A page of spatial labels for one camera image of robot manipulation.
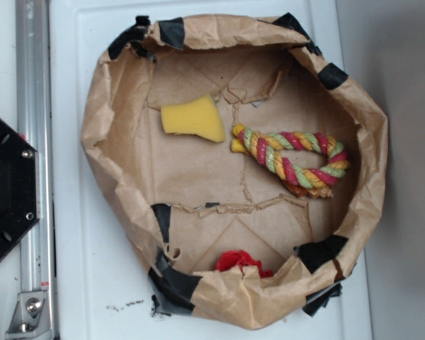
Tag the multicolour braided rope toy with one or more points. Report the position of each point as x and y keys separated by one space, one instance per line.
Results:
x=308 y=164

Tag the yellow sponge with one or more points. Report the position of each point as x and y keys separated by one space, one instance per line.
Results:
x=199 y=117

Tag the red cloth piece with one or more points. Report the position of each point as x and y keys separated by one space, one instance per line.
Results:
x=240 y=258

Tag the brown paper bag bin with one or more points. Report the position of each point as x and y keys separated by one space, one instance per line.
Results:
x=184 y=200

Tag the white plastic tray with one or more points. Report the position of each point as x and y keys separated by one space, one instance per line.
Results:
x=103 y=290

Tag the metal corner bracket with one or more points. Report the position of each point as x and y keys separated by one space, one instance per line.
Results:
x=31 y=317

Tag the aluminium extrusion rail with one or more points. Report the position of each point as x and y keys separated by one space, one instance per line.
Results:
x=38 y=260

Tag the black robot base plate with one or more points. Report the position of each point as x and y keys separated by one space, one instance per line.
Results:
x=18 y=188

